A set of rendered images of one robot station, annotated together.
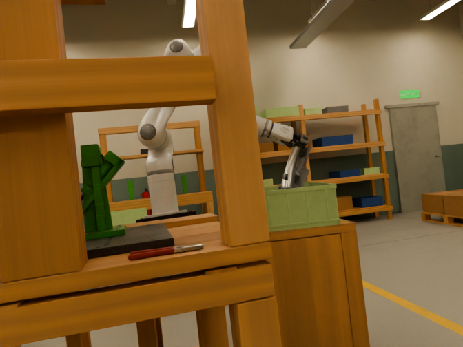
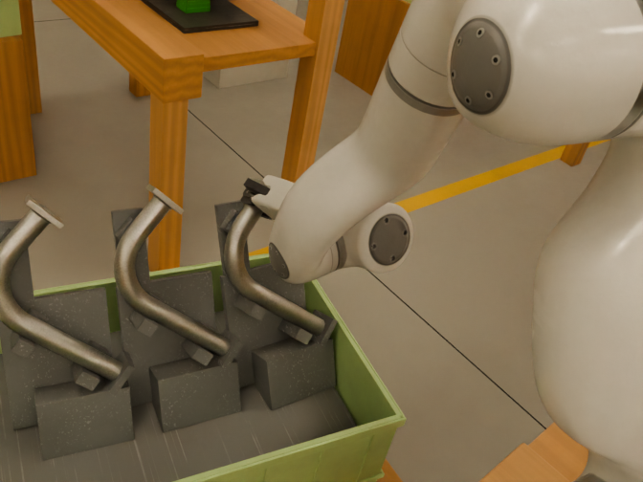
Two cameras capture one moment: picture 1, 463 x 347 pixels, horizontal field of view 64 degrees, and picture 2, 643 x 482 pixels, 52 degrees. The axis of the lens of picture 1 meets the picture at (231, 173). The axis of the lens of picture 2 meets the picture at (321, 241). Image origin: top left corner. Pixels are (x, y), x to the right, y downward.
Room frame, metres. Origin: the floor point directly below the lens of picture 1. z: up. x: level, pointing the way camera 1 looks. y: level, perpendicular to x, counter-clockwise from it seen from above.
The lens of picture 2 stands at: (2.07, 0.42, 1.74)
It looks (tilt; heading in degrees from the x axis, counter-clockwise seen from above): 37 degrees down; 235
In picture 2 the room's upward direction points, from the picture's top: 12 degrees clockwise
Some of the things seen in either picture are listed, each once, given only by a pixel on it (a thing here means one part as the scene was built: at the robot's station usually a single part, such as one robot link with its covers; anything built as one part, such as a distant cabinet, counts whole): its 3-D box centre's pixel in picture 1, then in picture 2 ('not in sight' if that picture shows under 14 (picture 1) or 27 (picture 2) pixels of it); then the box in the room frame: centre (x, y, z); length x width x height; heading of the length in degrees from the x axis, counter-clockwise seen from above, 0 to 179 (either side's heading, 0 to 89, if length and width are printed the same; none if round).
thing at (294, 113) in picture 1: (302, 166); not in sight; (6.68, -1.30, 1.12); 3.01 x 0.54 x 2.23; 101
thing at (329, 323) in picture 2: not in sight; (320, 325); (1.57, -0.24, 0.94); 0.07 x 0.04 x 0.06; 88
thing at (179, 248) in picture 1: (167, 250); not in sight; (0.80, 0.16, 0.89); 0.16 x 0.05 x 0.01; 99
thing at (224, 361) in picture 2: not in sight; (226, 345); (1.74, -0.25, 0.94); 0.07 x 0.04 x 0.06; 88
